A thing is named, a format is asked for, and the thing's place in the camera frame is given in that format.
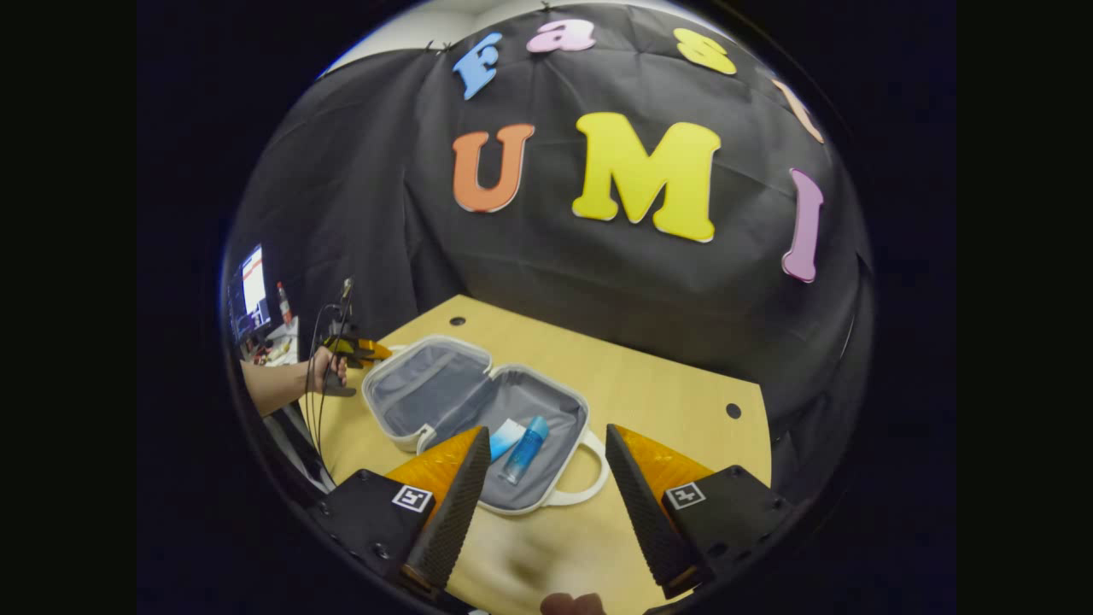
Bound computer monitor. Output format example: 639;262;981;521
228;244;273;343

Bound white suitcase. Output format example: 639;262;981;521
361;335;611;516

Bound black backdrop cloth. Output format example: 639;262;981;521
224;4;874;505

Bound blue skincare bottle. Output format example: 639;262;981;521
500;416;550;485

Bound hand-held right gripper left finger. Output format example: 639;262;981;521
312;425;492;596

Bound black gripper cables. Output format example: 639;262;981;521
303;303;342;455

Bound white blue skincare tube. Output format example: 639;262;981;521
488;419;528;463

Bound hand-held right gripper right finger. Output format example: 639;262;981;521
605;423;791;600

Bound cluttered white side desk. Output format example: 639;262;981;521
243;319;301;368

